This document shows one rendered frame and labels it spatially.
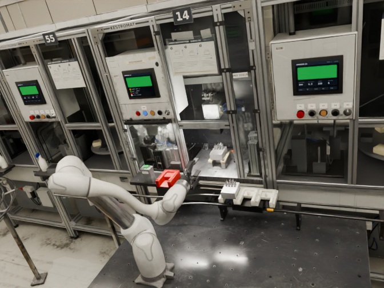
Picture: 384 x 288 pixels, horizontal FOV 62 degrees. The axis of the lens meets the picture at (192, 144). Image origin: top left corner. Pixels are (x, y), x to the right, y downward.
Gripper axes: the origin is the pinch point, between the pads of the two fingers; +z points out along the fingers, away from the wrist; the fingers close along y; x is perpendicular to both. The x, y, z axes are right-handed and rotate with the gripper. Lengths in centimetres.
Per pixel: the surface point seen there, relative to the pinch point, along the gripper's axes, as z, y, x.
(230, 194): 1.2, -20.2, -19.4
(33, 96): 18, 48, 142
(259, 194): 9.1, -24.2, -36.2
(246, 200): 6.7, -28.9, -27.9
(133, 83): 18, 52, 43
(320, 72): 18, 50, -74
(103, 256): 7, -112, 123
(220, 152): 35.7, -9.6, -3.6
